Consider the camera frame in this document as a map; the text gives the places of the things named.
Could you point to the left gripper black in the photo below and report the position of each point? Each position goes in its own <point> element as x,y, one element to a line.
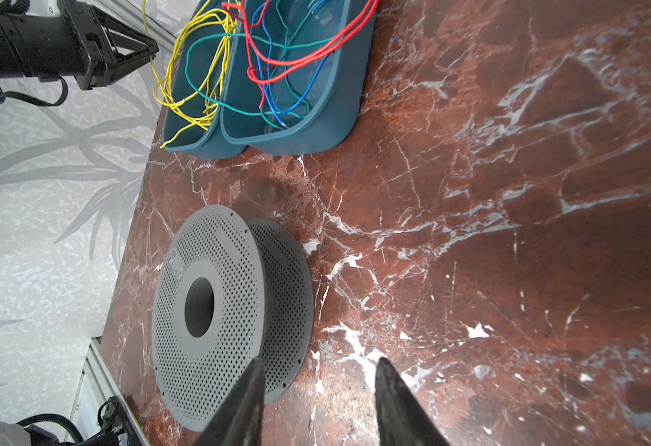
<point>108,49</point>

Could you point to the teal plastic bin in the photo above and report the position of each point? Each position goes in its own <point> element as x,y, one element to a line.
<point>195,83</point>
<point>297,74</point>

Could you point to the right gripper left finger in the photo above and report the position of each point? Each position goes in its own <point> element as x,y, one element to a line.
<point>238,421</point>

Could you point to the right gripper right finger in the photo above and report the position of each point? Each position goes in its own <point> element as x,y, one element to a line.
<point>400,418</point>

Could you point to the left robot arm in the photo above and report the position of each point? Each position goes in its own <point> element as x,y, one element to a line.
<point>35,47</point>

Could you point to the grey perforated cable spool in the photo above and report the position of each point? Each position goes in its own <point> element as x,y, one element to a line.
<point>230,290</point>

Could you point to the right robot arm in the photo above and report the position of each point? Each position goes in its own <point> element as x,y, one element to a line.
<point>52,429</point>

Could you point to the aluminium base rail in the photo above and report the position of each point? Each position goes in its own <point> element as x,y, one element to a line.
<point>98,400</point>

